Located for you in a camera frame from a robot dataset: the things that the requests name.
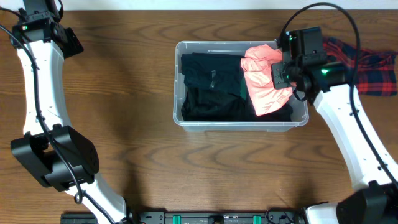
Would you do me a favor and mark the pink garment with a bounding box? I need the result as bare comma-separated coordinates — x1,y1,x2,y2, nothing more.
240,44,293,116

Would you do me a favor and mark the dark green garment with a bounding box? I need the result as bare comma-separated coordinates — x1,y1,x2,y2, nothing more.
240,78,248,101

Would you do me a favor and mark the large black garment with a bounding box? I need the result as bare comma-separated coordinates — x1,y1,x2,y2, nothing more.
181,88,246,121

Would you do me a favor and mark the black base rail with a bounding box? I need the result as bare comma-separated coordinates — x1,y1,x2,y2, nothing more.
60,210,307,224

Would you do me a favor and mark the small black garment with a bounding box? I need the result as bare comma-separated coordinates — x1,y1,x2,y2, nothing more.
181,52,243,96

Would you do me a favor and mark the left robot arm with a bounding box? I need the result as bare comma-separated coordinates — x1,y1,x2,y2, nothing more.
9,0,132,223

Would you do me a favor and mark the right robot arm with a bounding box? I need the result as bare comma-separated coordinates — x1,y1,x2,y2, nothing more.
272,27,397,223

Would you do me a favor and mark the red plaid flannel shirt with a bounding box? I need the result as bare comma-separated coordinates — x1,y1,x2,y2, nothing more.
323,37,397,96

